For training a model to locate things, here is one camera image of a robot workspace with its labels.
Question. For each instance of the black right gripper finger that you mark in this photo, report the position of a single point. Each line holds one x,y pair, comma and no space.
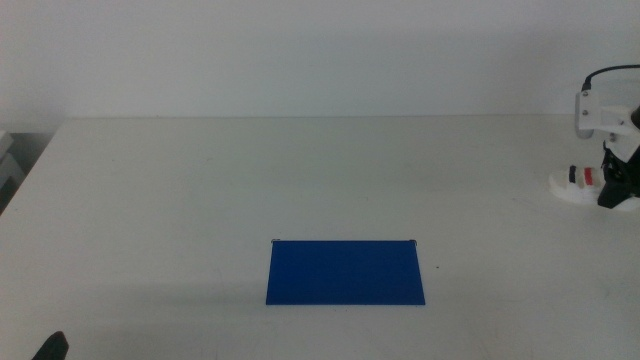
612,196

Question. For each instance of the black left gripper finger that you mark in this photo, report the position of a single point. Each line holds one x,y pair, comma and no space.
52,347

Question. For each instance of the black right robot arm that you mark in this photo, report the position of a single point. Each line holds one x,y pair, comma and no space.
636,116

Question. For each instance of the blue rectangular mat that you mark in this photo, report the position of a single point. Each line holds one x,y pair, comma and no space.
345,275

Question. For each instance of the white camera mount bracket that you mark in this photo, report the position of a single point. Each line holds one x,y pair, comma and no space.
617,122

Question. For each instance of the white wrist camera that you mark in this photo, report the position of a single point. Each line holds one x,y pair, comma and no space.
584,115

